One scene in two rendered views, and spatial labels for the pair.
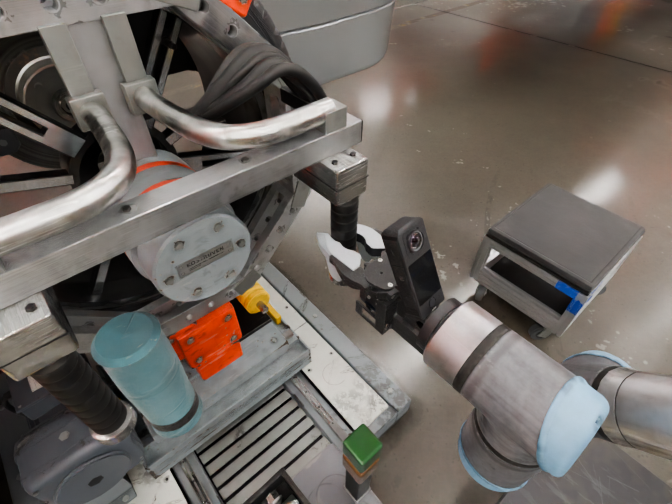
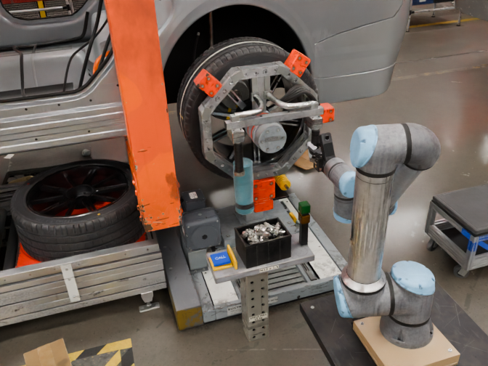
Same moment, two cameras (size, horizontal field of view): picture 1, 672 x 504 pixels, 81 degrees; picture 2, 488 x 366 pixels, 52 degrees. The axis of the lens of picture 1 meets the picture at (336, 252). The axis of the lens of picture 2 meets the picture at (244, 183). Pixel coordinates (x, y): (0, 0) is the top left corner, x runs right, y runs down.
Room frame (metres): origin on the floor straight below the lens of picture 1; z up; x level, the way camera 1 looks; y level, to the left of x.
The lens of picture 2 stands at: (-1.46, -0.53, 1.78)
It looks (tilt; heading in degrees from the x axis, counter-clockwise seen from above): 31 degrees down; 25
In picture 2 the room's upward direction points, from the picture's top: 3 degrees counter-clockwise
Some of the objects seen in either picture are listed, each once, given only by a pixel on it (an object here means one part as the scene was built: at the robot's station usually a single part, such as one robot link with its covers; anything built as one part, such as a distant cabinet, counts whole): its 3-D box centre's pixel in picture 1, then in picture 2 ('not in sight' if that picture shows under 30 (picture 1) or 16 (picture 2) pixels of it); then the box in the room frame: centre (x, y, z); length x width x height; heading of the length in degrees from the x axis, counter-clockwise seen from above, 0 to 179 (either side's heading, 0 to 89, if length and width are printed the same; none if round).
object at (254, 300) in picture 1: (230, 271); (277, 173); (0.62, 0.25, 0.51); 0.29 x 0.06 x 0.06; 41
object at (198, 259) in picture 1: (170, 219); (264, 130); (0.41, 0.22, 0.85); 0.21 x 0.14 x 0.14; 41
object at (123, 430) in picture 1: (84, 393); (238, 157); (0.17, 0.25, 0.83); 0.04 x 0.04 x 0.16
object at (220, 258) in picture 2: not in sight; (220, 259); (-0.05, 0.24, 0.47); 0.07 x 0.07 x 0.02; 41
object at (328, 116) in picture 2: not in sight; (322, 113); (0.67, 0.04, 0.85); 0.09 x 0.08 x 0.07; 131
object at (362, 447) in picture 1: (362, 448); (304, 207); (0.19, -0.04, 0.64); 0.04 x 0.04 x 0.04; 41
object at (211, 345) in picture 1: (198, 323); (258, 188); (0.49, 0.30, 0.48); 0.16 x 0.12 x 0.17; 41
